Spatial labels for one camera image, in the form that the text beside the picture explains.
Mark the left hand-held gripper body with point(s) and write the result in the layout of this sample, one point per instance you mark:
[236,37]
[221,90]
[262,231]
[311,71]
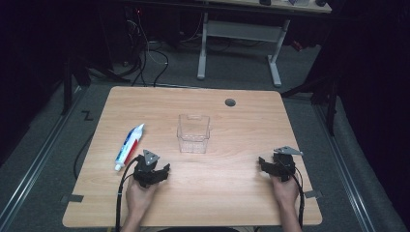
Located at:
[145,169]

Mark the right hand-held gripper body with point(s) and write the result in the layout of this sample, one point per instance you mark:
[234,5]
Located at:
[284,167]

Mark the white red blue toothpaste tube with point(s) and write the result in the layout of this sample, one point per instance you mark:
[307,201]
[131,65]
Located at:
[130,145]

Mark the clear plastic container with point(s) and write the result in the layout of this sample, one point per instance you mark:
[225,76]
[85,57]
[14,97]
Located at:
[193,135]

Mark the person's right hand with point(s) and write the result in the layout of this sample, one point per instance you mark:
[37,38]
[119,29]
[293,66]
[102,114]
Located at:
[285,193]

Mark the person's left hand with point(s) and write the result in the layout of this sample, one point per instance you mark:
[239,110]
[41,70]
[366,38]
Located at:
[138,198]

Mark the grey tape strip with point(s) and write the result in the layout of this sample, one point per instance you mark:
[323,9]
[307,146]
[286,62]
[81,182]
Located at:
[72,198]
[313,194]

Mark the black metal stand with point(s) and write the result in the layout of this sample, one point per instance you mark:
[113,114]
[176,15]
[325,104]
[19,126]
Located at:
[331,109]
[67,87]

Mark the black zigzag tape mark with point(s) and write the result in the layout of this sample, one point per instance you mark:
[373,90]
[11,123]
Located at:
[87,115]

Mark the red object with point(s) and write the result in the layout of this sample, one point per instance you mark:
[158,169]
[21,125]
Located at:
[297,45]

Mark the metal floor rail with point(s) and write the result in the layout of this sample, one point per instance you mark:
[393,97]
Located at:
[35,164]
[345,167]

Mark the white frame wooden desk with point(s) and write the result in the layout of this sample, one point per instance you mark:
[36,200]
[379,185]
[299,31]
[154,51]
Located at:
[241,31]

